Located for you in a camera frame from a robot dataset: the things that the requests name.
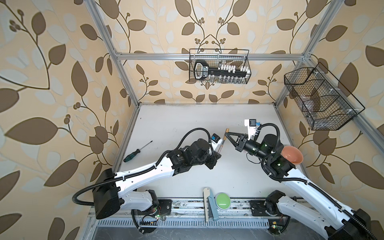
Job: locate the green push button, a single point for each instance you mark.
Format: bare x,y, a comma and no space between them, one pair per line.
223,201

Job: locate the rear wire basket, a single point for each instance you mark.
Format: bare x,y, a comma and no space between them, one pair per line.
237,57

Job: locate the pink cup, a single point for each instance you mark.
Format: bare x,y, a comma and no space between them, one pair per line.
292,154

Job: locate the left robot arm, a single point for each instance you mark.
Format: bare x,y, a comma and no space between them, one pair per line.
115,191

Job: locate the black tool in basket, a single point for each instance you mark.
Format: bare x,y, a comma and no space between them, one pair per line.
202,70

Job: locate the green handled screwdriver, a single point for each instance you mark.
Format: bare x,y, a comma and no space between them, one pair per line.
130,156

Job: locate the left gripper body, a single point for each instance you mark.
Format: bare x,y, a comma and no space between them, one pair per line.
210,160

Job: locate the grey bracket tool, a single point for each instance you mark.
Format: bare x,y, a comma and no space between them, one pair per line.
210,207

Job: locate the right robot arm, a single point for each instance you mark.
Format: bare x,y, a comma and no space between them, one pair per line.
327,216

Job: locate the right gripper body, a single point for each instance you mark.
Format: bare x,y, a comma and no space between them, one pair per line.
251,147

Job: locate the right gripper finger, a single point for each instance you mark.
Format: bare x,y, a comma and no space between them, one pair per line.
234,141
229,135

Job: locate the brown pen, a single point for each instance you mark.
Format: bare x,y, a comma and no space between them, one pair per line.
222,144

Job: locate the side wire basket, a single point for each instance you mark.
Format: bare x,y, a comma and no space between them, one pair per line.
325,102

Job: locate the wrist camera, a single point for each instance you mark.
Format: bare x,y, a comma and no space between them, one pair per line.
252,127
215,142

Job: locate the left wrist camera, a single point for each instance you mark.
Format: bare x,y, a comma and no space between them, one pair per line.
215,142

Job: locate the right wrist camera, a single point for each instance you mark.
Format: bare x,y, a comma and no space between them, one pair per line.
252,127

